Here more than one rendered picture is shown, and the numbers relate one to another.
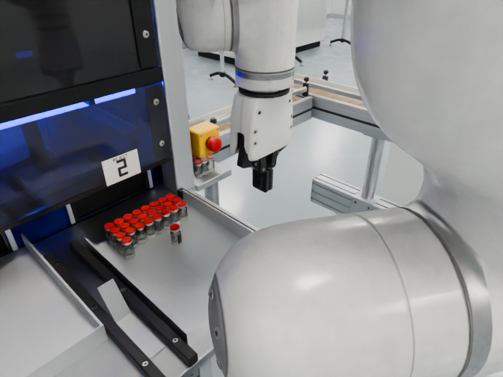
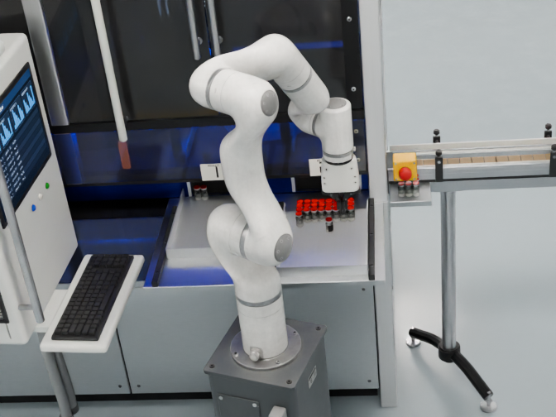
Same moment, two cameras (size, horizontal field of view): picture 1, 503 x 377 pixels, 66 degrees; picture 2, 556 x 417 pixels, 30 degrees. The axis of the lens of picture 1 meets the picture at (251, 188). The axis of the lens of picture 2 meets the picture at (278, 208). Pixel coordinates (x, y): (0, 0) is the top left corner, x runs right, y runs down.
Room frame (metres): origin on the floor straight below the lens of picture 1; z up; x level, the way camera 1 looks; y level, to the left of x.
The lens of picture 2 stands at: (-0.98, -1.86, 2.67)
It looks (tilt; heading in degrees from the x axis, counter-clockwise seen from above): 33 degrees down; 55
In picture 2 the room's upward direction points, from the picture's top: 7 degrees counter-clockwise
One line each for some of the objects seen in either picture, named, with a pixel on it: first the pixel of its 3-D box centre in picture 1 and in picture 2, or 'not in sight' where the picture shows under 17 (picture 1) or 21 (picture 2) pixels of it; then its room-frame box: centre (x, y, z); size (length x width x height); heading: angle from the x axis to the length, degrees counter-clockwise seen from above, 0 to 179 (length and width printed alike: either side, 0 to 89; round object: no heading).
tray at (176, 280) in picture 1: (186, 251); (323, 237); (0.60, 0.14, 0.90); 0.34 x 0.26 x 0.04; 46
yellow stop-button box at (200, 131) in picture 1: (201, 138); (405, 165); (0.94, 0.13, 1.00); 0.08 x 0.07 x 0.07; 47
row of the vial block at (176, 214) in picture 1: (153, 226); (325, 214); (0.67, 0.22, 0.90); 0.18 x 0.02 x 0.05; 136
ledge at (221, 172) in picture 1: (199, 171); (409, 192); (0.98, 0.15, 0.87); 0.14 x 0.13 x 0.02; 47
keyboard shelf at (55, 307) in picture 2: not in sight; (82, 300); (-0.03, 0.54, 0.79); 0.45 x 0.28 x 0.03; 43
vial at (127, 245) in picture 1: (128, 247); (299, 219); (0.60, 0.25, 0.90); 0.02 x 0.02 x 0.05
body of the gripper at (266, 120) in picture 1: (263, 117); (339, 171); (0.55, -0.02, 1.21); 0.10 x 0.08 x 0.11; 137
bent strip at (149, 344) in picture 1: (130, 316); not in sight; (0.43, 0.20, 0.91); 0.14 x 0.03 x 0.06; 47
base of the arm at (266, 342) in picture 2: not in sight; (262, 320); (0.19, -0.10, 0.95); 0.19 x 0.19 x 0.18
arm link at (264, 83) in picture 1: (265, 75); (338, 151); (0.55, -0.02, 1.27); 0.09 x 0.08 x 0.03; 137
